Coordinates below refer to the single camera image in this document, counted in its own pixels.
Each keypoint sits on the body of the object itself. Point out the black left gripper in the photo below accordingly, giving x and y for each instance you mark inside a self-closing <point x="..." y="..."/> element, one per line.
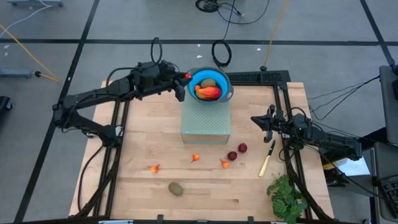
<point x="161" y="82"/>

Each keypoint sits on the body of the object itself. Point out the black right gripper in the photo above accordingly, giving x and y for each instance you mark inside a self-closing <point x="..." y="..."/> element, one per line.
<point x="280" y="127"/>

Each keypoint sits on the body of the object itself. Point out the brown kiwi fruit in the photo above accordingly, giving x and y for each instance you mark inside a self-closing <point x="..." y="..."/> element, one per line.
<point x="175" y="188"/>
<point x="208" y="82"/>

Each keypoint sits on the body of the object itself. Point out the red orange mango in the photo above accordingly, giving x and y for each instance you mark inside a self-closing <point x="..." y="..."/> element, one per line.
<point x="210" y="94"/>

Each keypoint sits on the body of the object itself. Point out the dark red round fruit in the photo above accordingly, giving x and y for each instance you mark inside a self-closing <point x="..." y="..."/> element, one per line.
<point x="232" y="155"/>
<point x="242" y="147"/>

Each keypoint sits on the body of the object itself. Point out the blue collapsible colander bowl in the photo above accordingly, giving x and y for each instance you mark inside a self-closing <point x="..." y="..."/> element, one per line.
<point x="222" y="81"/>

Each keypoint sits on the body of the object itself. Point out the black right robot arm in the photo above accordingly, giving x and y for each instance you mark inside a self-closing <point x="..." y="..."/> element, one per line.
<point x="335" y="144"/>

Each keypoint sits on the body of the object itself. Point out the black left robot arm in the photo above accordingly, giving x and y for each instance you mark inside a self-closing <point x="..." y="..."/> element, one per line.
<point x="90" y="95"/>

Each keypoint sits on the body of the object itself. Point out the black perforated tray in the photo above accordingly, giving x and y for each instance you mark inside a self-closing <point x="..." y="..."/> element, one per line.
<point x="248" y="77"/>

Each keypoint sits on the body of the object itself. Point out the pale green perforated box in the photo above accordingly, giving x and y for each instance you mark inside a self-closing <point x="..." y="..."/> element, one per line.
<point x="205" y="124"/>

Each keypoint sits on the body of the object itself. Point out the green leafy herb bunch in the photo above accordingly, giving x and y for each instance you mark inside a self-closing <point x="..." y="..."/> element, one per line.
<point x="286" y="199"/>

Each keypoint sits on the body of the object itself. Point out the white panel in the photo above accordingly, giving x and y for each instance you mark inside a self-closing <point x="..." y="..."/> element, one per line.
<point x="354" y="166"/>

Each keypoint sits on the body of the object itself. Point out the black diagonal beam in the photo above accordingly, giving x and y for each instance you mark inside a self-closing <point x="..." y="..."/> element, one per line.
<point x="374" y="136"/>

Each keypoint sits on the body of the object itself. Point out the grey cabinet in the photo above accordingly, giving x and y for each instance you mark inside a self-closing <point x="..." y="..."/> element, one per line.
<point x="388" y="102"/>

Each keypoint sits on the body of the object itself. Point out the grey desk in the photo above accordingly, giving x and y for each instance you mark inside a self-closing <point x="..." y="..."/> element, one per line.
<point x="385" y="161"/>

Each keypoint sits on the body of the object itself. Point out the black keyboard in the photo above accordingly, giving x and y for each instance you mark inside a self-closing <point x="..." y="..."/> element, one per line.
<point x="391" y="189"/>

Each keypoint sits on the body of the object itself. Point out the grey stand foot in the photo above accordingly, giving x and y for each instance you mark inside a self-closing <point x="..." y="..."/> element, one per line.
<point x="34" y="3"/>
<point x="15" y="73"/>

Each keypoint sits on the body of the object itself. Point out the black caster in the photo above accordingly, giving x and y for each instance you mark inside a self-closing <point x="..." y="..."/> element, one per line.
<point x="3" y="102"/>

